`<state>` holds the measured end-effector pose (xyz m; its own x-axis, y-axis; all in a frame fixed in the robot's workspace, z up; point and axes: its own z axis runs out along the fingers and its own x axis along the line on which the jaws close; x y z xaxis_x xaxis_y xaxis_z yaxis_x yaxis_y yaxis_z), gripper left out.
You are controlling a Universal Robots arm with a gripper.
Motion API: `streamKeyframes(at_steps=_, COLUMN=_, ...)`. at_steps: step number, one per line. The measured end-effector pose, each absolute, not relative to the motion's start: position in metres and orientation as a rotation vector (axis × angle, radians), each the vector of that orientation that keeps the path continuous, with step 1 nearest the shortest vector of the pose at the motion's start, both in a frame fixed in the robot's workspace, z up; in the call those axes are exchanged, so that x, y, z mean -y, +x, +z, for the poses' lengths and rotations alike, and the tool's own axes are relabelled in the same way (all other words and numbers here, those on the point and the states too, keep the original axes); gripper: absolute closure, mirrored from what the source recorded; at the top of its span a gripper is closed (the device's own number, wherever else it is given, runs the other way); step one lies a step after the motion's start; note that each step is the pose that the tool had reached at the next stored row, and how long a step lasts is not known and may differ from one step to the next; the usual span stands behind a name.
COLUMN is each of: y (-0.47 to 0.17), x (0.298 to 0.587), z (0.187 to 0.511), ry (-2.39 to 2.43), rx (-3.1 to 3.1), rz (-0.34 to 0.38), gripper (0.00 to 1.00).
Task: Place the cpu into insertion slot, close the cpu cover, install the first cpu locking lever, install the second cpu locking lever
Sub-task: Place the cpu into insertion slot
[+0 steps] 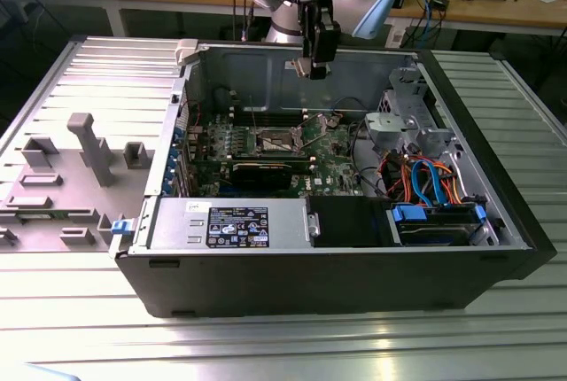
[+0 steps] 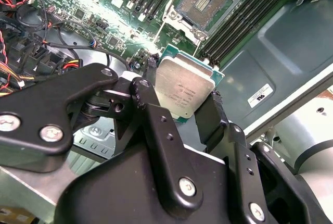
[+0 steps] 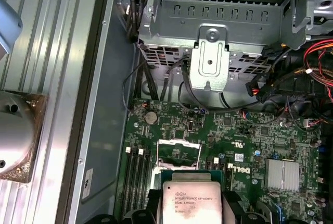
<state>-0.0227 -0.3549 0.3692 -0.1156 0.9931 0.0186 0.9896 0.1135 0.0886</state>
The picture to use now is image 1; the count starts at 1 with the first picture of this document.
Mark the CPU socket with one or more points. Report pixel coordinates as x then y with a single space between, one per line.
274 139

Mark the small white labelled box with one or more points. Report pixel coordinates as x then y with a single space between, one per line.
397 37

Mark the metal rear port block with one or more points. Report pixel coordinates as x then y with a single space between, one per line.
194 134

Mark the pale blue rounded object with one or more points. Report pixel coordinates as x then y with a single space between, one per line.
53 374

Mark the black plastic shroud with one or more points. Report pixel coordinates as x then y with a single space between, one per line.
345 221

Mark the blue card retention clip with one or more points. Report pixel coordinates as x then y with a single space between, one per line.
170 173
178 134
174 153
167 187

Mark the green motherboard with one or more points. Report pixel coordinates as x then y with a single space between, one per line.
330 164

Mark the black graphics card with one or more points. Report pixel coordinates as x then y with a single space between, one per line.
261 176

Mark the grey parts rack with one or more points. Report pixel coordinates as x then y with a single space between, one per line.
71 186

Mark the green RAM stick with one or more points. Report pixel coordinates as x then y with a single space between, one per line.
37 217

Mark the black open PC case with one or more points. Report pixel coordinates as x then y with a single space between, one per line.
310 283

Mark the silver CPU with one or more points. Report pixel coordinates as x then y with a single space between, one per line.
302 67

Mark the metal drive cage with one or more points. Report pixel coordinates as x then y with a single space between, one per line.
407 104

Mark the pale grey case latch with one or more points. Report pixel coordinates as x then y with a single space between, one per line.
186 51

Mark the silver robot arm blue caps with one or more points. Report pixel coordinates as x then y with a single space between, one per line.
354 0

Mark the round coin battery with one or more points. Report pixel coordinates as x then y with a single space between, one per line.
332 122

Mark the grey power supply unit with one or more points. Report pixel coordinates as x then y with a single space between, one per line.
177 226

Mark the blue case latch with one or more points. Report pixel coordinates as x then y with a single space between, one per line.
120 227

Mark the hard disk blue carrier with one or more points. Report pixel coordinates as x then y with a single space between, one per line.
436 234

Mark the small black box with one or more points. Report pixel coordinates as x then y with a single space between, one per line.
439 3

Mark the RAM slot white clips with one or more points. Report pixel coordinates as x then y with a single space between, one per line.
266 110
266 118
301 167

